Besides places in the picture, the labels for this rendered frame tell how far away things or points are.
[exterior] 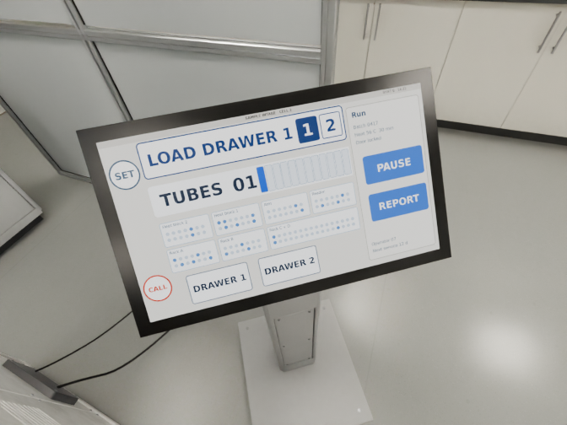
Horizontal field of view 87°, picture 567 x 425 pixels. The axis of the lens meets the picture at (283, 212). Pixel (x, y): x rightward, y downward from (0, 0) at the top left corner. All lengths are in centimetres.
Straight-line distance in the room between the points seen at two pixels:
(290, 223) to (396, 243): 18
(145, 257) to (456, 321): 143
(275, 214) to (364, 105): 21
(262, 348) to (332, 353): 30
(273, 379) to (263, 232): 101
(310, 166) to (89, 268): 172
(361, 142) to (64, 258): 193
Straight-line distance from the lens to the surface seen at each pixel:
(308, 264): 48
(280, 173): 45
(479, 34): 238
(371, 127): 49
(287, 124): 45
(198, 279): 48
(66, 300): 198
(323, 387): 140
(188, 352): 155
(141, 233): 47
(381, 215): 50
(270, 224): 45
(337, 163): 47
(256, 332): 146
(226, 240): 45
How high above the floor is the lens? 141
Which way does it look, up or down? 49 degrees down
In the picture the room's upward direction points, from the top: 5 degrees counter-clockwise
